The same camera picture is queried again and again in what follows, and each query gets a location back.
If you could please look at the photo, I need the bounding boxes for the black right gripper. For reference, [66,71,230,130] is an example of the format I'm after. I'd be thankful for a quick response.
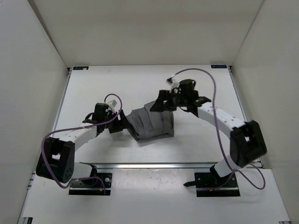
[150,90,188,113]

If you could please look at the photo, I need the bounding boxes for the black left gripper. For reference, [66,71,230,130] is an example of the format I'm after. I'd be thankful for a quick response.
[103,109,132,133]

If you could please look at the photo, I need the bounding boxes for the grey pleated skirt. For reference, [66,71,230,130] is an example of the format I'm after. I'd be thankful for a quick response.
[126,101,175,140]

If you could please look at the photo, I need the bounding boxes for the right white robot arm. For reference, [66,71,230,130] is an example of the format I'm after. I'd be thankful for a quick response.
[150,90,267,190]

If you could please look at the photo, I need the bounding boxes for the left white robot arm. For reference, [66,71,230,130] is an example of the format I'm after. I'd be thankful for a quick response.
[36,110,136,189]

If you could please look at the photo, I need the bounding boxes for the blue label sticker right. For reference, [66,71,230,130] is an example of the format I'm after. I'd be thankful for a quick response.
[211,64,227,69]

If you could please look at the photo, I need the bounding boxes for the blue label sticker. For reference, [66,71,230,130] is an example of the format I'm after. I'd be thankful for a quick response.
[211,64,227,69]
[72,66,89,70]

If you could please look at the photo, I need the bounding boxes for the blue label sticker left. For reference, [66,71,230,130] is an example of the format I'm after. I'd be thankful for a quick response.
[72,66,89,70]

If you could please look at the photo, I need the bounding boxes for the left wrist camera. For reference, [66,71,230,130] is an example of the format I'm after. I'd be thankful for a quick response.
[92,103,109,122]

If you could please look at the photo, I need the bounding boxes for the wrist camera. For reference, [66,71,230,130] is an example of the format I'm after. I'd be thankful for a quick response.
[92,103,109,122]
[179,79,196,94]

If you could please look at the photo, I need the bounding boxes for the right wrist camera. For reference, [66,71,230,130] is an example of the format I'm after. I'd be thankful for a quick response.
[179,79,196,94]

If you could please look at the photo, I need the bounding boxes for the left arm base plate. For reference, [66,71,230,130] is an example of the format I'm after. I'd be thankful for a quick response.
[69,172,113,196]

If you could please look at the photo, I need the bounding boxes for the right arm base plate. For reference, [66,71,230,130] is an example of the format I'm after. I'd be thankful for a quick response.
[194,172,240,197]

